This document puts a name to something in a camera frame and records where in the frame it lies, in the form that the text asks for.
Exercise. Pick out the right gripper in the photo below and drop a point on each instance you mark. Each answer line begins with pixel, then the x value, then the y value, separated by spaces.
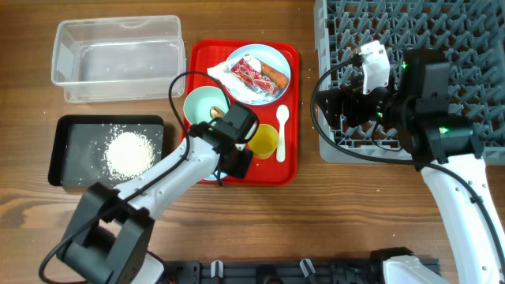
pixel 350 96

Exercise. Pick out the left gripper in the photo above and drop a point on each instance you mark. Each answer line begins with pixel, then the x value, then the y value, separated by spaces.
pixel 241 170

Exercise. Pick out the yellow plastic cup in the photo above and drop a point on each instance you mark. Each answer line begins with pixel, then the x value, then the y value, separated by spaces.
pixel 265 141

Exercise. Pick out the brown food scrap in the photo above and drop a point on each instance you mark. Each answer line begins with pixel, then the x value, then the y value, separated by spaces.
pixel 216 112

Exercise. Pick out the white plastic spoon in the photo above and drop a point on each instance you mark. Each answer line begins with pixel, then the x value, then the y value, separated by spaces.
pixel 282 115

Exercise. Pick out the mint green bowl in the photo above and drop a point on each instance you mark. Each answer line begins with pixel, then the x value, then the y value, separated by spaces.
pixel 199 102

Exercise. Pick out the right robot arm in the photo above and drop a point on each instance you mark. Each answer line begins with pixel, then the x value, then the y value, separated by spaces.
pixel 443 146

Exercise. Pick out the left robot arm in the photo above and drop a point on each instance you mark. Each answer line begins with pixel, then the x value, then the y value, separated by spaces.
pixel 107 238

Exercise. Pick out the grey dishwasher rack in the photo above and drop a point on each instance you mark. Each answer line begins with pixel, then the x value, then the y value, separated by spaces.
pixel 470 34

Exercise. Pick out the black waste tray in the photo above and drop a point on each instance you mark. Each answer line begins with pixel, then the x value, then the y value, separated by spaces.
pixel 79 142

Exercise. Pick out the light blue bowl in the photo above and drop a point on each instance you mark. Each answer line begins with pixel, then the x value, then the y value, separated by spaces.
pixel 212 177

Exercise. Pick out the white crumpled napkin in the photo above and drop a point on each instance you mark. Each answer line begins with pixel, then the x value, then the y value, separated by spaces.
pixel 222 72

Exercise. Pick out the orange carrot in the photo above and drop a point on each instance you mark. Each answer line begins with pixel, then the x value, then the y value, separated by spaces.
pixel 274 75

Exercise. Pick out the red plastic tray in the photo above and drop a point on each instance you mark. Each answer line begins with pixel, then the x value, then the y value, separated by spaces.
pixel 267 172

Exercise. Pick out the red snack wrapper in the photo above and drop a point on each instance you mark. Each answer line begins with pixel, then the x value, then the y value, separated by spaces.
pixel 248 69

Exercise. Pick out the light blue plate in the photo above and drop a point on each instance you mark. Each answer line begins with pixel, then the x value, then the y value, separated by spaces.
pixel 268 55

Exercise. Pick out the white rice pile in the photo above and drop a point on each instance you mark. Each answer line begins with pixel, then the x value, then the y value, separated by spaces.
pixel 127 154

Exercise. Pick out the clear plastic bin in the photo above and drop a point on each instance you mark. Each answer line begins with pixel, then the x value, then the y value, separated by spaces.
pixel 119 58

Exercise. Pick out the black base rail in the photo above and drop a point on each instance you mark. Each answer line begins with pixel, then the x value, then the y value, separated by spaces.
pixel 302 271

